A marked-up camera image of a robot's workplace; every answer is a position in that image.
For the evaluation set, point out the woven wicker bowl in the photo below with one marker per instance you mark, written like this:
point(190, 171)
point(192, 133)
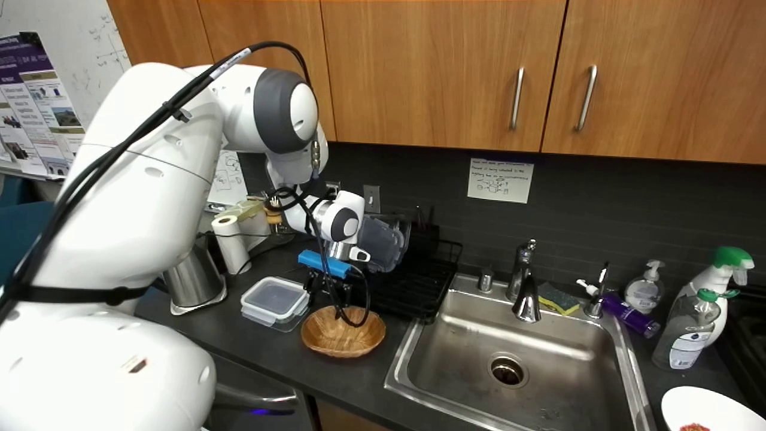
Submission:
point(343, 338)

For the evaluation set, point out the white paper wall sign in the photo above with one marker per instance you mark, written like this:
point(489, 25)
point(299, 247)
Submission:
point(501, 178)

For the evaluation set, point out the stainless steel electric kettle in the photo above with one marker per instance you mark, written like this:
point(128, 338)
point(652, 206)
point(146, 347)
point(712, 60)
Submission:
point(195, 283)

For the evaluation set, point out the chrome sink faucet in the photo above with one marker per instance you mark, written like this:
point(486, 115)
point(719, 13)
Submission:
point(525, 296)

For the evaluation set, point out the translucent plastic container lid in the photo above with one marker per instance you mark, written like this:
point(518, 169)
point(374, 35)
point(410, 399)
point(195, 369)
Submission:
point(385, 243)

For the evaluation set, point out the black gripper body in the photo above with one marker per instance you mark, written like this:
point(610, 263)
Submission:
point(343, 283)

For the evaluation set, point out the clear plastic lunch box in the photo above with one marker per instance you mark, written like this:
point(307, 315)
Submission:
point(270, 302)

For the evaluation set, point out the blue office chair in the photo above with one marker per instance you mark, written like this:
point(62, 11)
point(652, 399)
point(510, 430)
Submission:
point(14, 235)

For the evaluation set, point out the wooden lower cabinet door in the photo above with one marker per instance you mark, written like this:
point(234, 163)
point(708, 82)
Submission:
point(343, 420)

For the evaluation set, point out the chrome sink side sprayer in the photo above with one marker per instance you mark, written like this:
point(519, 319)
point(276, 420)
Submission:
point(595, 290)

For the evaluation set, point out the white paper towel roll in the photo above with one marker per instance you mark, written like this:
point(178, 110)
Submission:
point(231, 247)

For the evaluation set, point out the green yellow sponge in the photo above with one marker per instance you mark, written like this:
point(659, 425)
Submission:
point(561, 301)

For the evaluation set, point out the printed poster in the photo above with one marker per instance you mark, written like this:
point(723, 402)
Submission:
point(32, 110)

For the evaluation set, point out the clear pump soap dispenser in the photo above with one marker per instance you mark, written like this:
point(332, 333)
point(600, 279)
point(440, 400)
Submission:
point(645, 290)

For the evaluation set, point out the clear glass pitcher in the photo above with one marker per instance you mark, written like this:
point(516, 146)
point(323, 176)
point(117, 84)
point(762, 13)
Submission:
point(253, 228)

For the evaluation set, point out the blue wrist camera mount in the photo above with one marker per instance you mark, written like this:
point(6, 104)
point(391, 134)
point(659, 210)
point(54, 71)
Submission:
point(323, 263)

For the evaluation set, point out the clear dish soap bottle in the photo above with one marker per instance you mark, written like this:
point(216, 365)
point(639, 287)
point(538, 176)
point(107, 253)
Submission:
point(690, 338)

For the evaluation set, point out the small chrome sink knob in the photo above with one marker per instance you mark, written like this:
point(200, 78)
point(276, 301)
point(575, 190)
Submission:
point(484, 280)

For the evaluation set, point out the spray bottle with green trigger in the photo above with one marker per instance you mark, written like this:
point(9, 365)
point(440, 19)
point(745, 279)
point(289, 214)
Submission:
point(720, 287)

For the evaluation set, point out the white ceramic dish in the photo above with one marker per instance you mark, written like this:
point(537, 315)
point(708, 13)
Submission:
point(701, 408)

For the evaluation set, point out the purple bottle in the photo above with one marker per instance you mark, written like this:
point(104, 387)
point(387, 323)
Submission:
point(629, 315)

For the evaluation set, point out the black dish rack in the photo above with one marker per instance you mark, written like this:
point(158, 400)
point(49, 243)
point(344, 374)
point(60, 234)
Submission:
point(421, 287)

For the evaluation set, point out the stainless steel sink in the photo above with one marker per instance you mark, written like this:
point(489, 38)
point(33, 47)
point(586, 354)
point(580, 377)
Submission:
point(510, 374)

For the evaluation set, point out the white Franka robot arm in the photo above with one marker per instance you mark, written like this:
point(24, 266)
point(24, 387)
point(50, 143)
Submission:
point(135, 224)

